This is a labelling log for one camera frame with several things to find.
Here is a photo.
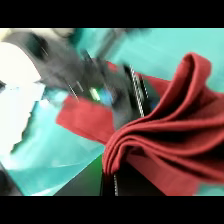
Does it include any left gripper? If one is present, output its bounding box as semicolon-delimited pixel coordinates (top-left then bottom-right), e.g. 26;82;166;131
82;60;162;132

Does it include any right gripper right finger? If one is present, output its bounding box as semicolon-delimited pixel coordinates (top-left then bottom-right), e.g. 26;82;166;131
116;161;167;197

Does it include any white garment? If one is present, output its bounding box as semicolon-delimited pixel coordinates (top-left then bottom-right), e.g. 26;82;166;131
0;41;47;158

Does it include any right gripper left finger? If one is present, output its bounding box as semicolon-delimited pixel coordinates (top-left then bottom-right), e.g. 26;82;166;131
100;165;117;197

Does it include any red T-shirt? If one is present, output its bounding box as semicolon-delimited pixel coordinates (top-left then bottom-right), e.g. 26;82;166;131
55;52;224;197

